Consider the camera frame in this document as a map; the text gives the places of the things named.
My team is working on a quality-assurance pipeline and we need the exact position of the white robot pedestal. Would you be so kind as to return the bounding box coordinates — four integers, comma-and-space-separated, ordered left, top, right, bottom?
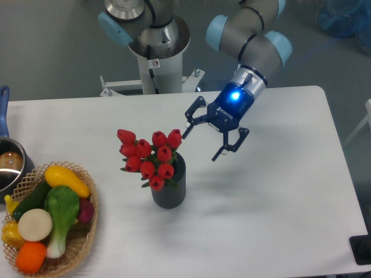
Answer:
100, 15, 205, 96

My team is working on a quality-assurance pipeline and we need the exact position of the yellow banana piece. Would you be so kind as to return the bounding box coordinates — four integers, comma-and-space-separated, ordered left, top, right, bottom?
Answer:
4, 195, 20, 215

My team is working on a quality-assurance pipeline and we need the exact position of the woven wicker basket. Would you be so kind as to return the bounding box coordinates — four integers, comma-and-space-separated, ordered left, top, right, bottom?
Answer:
1, 161, 98, 277

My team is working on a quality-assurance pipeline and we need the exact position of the blue handled saucepan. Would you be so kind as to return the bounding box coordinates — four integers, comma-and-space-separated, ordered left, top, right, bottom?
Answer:
1, 85, 34, 204

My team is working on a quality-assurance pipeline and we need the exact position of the purple red radish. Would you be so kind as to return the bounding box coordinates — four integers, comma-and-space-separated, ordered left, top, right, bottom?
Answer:
77, 199, 94, 223

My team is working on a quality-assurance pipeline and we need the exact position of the dark green cucumber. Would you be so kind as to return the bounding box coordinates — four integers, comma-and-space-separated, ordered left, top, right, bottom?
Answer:
12, 180, 52, 221

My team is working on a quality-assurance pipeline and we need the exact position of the yellow squash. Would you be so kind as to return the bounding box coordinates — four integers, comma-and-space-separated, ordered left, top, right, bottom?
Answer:
44, 165, 90, 198

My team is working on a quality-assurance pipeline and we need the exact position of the black device at table edge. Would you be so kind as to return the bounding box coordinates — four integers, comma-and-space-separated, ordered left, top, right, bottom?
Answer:
349, 235, 370, 265

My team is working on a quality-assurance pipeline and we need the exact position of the dark grey ribbed vase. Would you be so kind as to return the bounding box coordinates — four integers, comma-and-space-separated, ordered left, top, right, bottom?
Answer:
151, 152, 186, 209

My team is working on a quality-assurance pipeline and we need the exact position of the red tulip bouquet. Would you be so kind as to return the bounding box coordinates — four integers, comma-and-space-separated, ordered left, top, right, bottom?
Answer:
117, 129, 182, 191

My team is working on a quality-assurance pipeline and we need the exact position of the round white radish slice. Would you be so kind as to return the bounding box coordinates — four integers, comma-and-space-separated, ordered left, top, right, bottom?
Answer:
18, 208, 53, 242

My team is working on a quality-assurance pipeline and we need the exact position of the orange fruit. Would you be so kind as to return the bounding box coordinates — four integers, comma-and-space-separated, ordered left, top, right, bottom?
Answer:
16, 242, 46, 274

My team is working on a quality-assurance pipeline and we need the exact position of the black cable on pedestal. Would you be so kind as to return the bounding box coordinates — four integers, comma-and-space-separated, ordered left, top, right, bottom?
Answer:
146, 45, 160, 94

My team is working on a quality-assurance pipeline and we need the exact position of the white frame at right edge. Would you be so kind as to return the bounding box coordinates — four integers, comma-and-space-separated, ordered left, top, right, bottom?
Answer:
344, 99, 370, 147

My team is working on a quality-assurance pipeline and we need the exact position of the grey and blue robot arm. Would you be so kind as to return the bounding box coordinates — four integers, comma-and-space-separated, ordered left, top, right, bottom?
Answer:
98, 1, 292, 153

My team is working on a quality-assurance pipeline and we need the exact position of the blue plastic bag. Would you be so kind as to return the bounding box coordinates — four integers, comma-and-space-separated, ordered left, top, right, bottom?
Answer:
315, 1, 370, 56

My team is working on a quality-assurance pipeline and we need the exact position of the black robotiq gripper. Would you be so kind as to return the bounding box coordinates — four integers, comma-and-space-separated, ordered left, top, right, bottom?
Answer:
181, 82, 255, 162

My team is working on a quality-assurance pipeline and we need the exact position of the green bok choy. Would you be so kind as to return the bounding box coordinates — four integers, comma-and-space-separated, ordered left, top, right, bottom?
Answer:
45, 185, 79, 259

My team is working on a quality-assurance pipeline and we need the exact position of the yellow bell pepper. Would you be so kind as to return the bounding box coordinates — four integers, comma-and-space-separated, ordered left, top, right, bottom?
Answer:
1, 220, 27, 249

